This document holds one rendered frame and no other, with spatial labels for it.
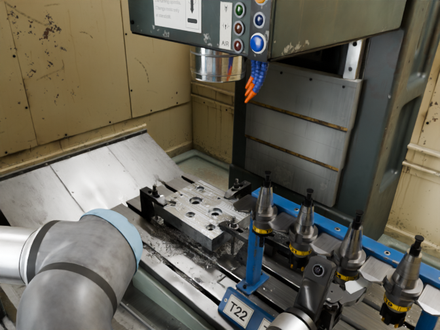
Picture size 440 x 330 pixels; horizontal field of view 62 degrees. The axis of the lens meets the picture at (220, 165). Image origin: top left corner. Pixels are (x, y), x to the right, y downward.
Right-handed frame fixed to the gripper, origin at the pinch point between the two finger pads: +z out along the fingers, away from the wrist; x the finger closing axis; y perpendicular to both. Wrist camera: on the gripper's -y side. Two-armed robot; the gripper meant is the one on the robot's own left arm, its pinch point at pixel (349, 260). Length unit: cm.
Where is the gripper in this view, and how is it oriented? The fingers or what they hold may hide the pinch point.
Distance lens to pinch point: 85.1
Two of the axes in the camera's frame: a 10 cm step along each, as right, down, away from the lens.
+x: 7.3, 3.3, -6.0
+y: 0.2, 8.7, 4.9
